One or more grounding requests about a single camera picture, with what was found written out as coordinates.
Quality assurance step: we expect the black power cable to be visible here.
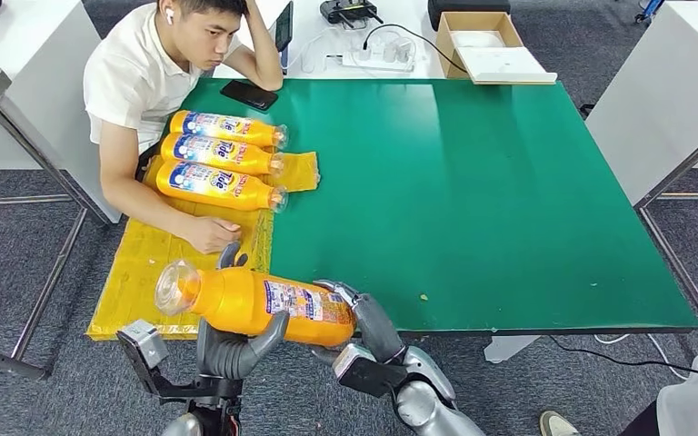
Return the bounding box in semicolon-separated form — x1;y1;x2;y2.
362;23;469;75

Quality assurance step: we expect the blue metal stand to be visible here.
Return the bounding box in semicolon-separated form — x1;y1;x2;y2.
633;0;666;25

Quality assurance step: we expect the black tablet on stand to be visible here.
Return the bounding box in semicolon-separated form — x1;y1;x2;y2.
274;0;294;76

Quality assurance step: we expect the white power strip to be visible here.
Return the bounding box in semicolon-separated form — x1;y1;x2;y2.
341;49;416;74

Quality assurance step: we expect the brown cardboard box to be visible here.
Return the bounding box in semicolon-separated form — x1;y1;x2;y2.
434;12;526;81

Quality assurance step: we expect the black smartphone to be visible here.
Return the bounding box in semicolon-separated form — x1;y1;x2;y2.
220;79;280;112

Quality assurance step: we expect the white flat panel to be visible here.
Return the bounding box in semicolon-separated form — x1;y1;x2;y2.
455;46;559;85

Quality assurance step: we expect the white packaging insert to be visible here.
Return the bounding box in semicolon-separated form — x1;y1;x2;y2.
449;30;509;49

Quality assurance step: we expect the white desk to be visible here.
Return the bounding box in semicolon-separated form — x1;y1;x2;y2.
583;0;698;207
0;0;125;225
211;0;445;81

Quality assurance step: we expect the black router with antennas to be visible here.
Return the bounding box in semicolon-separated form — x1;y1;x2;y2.
318;0;384;30

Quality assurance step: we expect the yellow taped cardboard sheet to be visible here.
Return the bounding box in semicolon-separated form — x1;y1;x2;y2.
85;150;321;342

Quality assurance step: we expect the person's left hand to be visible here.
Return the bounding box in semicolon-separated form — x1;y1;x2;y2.
228;0;266;19

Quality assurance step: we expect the green topped table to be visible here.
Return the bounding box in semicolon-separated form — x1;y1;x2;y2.
86;78;698;337

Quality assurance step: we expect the white table foot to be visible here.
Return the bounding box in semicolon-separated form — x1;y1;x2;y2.
484;335;541;365

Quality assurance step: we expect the orange detergent bottle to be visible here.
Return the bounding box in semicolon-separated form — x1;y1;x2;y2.
154;260;357;349
160;132;285;177
155;159;289;213
169;110;290;150

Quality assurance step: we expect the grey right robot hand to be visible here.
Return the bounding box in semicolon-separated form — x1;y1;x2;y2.
309;278;407;368

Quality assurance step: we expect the white shoe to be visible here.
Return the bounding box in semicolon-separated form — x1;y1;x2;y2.
539;411;582;436

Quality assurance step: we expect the black case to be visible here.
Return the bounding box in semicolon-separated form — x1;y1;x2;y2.
427;0;512;31

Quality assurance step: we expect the black floor cable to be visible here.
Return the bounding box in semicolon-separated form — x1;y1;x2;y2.
547;335;698;385

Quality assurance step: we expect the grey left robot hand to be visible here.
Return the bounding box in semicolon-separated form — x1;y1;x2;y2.
194;242;291;382

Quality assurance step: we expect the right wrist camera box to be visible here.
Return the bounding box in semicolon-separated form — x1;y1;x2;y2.
332;342;411;400

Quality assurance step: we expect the white floor cable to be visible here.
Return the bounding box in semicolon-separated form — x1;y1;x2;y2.
593;333;691;382

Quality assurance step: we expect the person's right hand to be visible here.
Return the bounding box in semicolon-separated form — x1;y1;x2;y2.
183;216;243;255

